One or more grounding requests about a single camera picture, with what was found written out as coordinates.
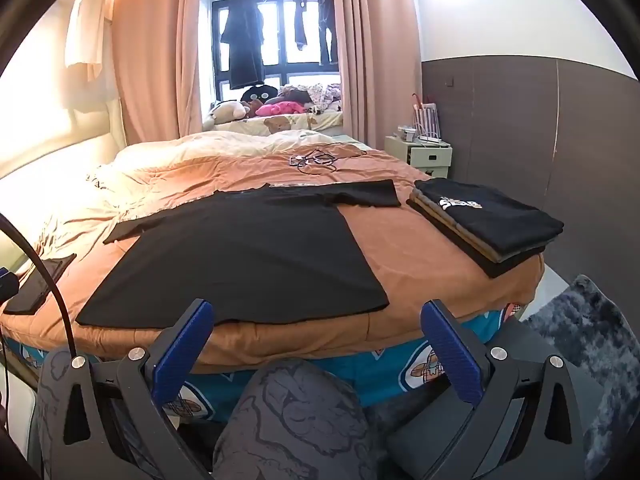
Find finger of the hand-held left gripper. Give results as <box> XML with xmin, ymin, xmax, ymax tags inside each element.
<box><xmin>0</xmin><ymin>267</ymin><xmax>21</xmax><ymax>302</ymax></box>

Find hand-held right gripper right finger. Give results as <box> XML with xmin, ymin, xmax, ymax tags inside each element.
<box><xmin>419</xmin><ymin>299</ymin><xmax>596</xmax><ymax>480</ymax></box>

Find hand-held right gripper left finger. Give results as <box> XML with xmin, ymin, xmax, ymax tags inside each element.
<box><xmin>55</xmin><ymin>298</ymin><xmax>216</xmax><ymax>480</ymax></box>

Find black t-shirt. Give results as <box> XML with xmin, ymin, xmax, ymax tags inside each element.
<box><xmin>76</xmin><ymin>179</ymin><xmax>402</xmax><ymax>327</ymax></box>

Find stack of folded clothes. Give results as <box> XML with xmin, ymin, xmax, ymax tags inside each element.
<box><xmin>406</xmin><ymin>178</ymin><xmax>565</xmax><ymax>279</ymax></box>

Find pile of patterned clothes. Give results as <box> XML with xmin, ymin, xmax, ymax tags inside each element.
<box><xmin>277</xmin><ymin>82</ymin><xmax>343</xmax><ymax>113</ymax></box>

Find black tablet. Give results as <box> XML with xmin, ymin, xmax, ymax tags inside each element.
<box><xmin>2</xmin><ymin>253</ymin><xmax>77</xmax><ymax>316</ymax></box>

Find brown plush blanket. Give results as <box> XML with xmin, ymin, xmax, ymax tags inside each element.
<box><xmin>0</xmin><ymin>130</ymin><xmax>546</xmax><ymax>376</ymax></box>

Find person's left leg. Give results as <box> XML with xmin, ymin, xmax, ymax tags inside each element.
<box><xmin>35</xmin><ymin>350</ymin><xmax>151</xmax><ymax>480</ymax></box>

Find person's leg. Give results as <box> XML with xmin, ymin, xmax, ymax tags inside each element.
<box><xmin>212</xmin><ymin>358</ymin><xmax>382</xmax><ymax>480</ymax></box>
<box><xmin>35</xmin><ymin>350</ymin><xmax>151</xmax><ymax>480</ymax></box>

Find grey shaggy rug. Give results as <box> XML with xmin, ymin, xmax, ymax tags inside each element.
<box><xmin>525</xmin><ymin>274</ymin><xmax>640</xmax><ymax>463</ymax></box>

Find person's right leg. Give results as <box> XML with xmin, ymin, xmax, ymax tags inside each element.
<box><xmin>212</xmin><ymin>358</ymin><xmax>382</xmax><ymax>480</ymax></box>

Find white padded headboard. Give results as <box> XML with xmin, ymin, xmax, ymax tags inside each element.
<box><xmin>0</xmin><ymin>95</ymin><xmax>126</xmax><ymax>181</ymax></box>

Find pale green nightstand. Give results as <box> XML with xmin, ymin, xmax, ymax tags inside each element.
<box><xmin>384</xmin><ymin>136</ymin><xmax>453</xmax><ymax>179</ymax></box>

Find white striped rack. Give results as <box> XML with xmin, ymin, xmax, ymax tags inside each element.
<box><xmin>411</xmin><ymin>92</ymin><xmax>442</xmax><ymax>142</ymax></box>

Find black plush toy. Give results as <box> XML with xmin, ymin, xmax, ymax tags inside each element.
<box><xmin>240</xmin><ymin>85</ymin><xmax>276</xmax><ymax>106</ymax></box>

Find hanging white shirt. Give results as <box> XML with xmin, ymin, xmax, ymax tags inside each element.
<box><xmin>65</xmin><ymin>0</ymin><xmax>121</xmax><ymax>98</ymax></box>

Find pink curtain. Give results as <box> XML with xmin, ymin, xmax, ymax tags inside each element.
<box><xmin>112</xmin><ymin>0</ymin><xmax>206</xmax><ymax>147</ymax></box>
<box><xmin>327</xmin><ymin>0</ymin><xmax>423</xmax><ymax>151</ymax></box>

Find hanging black coat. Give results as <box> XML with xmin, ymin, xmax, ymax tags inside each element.
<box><xmin>220</xmin><ymin>0</ymin><xmax>266</xmax><ymax>89</ymax></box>

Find black framed window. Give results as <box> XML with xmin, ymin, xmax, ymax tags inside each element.
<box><xmin>210</xmin><ymin>0</ymin><xmax>343</xmax><ymax>93</ymax></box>

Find hanging dark narrow garment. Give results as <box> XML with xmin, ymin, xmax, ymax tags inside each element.
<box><xmin>292</xmin><ymin>0</ymin><xmax>309</xmax><ymax>52</ymax></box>

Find hanging dark pants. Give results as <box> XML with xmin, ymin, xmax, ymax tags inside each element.
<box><xmin>317</xmin><ymin>0</ymin><xmax>341</xmax><ymax>66</ymax></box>

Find black cable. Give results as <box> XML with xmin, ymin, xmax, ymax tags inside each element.
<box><xmin>0</xmin><ymin>212</ymin><xmax>79</xmax><ymax>361</ymax></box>

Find tangled cables on blanket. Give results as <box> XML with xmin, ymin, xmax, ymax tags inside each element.
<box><xmin>290</xmin><ymin>147</ymin><xmax>342</xmax><ymax>174</ymax></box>

